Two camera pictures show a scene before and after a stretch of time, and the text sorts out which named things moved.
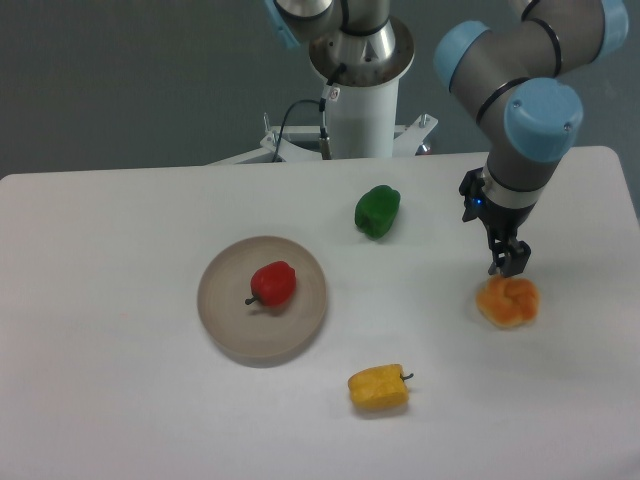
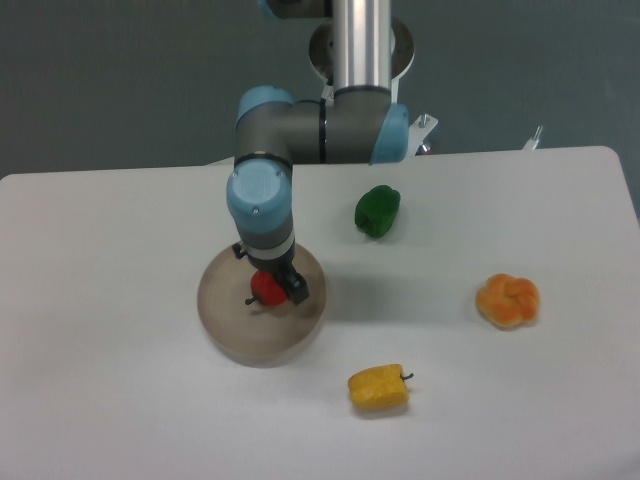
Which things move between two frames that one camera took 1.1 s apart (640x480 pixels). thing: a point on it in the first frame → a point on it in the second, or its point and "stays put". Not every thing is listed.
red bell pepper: (273, 284) stays put
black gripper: (502, 222) → (294, 283)
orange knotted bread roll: (508, 302) stays put
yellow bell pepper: (379, 388) stays put
